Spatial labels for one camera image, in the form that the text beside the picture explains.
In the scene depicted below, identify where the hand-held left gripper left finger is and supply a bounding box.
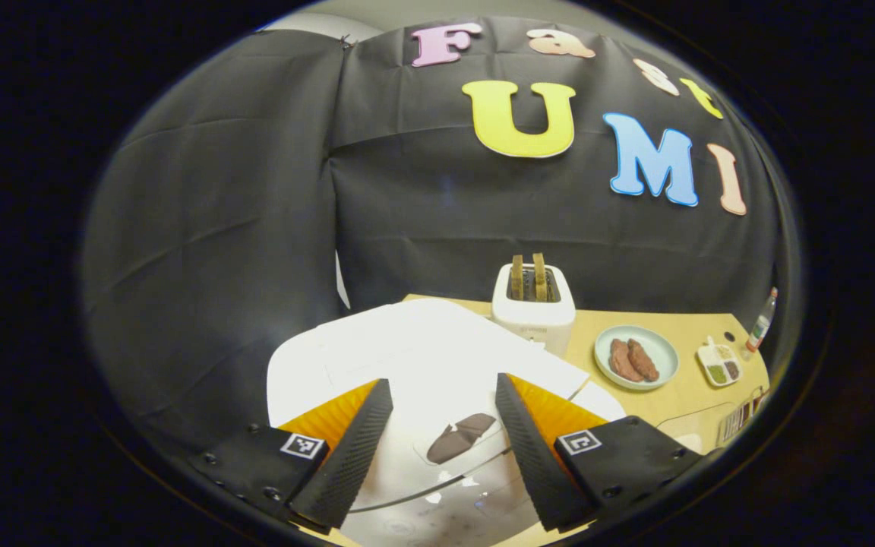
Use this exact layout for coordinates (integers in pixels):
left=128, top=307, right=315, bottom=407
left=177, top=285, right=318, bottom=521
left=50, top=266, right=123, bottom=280
left=187, top=378, right=394, bottom=530

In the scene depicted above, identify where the white divided grain dish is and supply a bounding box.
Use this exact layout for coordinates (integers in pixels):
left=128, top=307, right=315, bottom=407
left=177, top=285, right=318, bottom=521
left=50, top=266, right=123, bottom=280
left=697, top=337, right=744, bottom=388

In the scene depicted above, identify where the brown meat piece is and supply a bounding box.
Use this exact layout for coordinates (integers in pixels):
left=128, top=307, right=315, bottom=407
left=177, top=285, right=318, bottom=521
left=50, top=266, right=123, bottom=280
left=609, top=339, right=643, bottom=382
left=627, top=339, right=660, bottom=382

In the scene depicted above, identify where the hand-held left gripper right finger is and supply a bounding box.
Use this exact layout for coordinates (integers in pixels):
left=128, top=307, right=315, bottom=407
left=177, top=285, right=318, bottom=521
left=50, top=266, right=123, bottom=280
left=494, top=372, right=706, bottom=533

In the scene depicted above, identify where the clear water bottle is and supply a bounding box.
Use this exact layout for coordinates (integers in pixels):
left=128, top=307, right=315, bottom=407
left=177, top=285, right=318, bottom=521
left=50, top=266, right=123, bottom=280
left=745, top=287, right=779, bottom=352

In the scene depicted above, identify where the light green plate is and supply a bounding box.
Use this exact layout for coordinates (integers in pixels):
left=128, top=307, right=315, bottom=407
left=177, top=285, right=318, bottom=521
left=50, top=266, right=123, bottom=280
left=594, top=325, right=680, bottom=391

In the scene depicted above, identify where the white toaster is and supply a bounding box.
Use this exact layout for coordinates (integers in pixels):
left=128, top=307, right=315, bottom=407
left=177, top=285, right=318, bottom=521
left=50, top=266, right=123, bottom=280
left=492, top=262, right=576, bottom=356

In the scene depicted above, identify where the wire chopstick holder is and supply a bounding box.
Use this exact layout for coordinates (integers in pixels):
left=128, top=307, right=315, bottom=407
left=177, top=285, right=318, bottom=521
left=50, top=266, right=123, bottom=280
left=719, top=386, right=771, bottom=445

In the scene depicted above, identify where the white rice cooker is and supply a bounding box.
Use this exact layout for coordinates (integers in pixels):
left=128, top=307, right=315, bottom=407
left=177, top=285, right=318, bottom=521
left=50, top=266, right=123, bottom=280
left=267, top=298, right=628, bottom=547

